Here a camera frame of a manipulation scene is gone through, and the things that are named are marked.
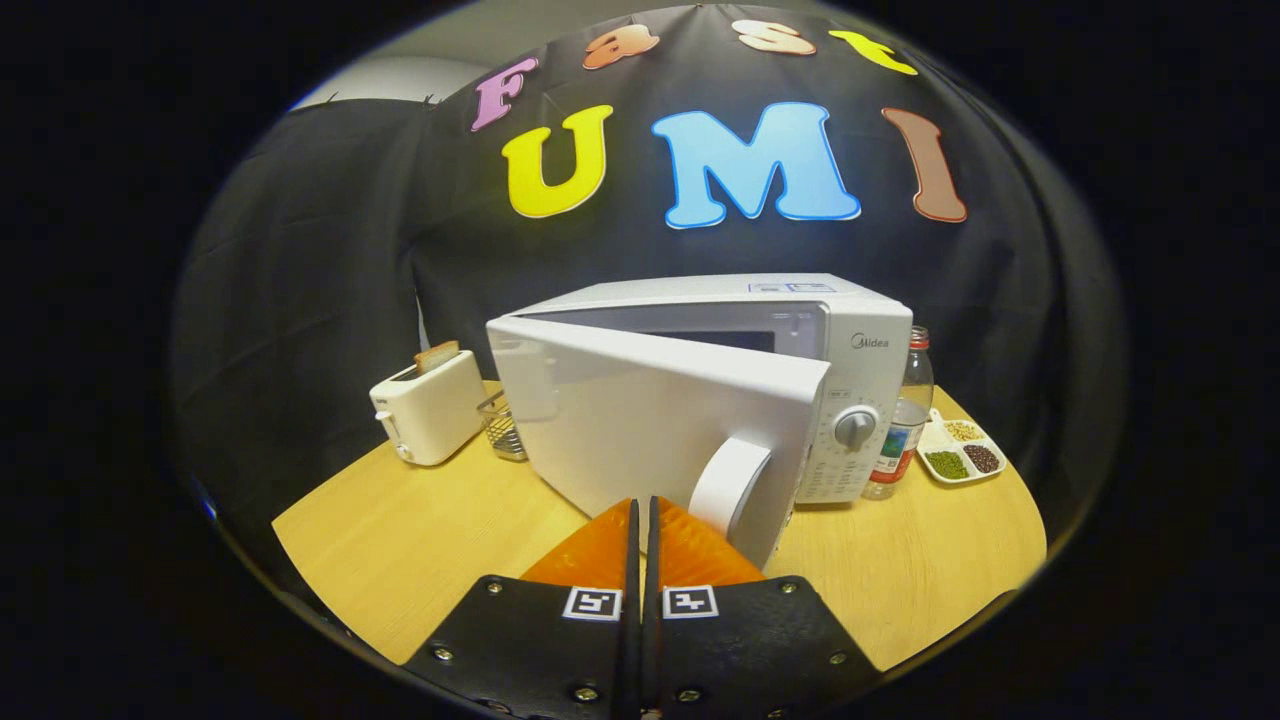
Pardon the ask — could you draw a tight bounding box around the wire mesh utensil holder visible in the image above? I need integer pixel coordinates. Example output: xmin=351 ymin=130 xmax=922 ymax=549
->
xmin=476 ymin=390 xmax=528 ymax=463

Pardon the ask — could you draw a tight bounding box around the black backdrop cloth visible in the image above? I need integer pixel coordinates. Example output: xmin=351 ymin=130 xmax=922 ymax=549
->
xmin=170 ymin=5 xmax=1126 ymax=561

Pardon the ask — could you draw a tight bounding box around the white divided bean dish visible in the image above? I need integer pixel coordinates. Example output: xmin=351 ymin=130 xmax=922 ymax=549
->
xmin=915 ymin=408 xmax=1008 ymax=486

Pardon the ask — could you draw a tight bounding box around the clear water bottle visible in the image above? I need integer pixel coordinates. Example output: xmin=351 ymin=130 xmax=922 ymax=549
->
xmin=862 ymin=325 xmax=935 ymax=501

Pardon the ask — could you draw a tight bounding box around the white microwave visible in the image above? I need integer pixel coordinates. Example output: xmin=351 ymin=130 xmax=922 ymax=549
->
xmin=486 ymin=273 xmax=914 ymax=571

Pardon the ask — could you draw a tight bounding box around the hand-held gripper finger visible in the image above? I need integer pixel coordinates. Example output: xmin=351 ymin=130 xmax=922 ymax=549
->
xmin=645 ymin=495 xmax=883 ymax=720
xmin=405 ymin=497 xmax=641 ymax=720

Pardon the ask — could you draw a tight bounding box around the white toaster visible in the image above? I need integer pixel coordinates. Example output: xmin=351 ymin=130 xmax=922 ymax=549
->
xmin=369 ymin=348 xmax=486 ymax=467

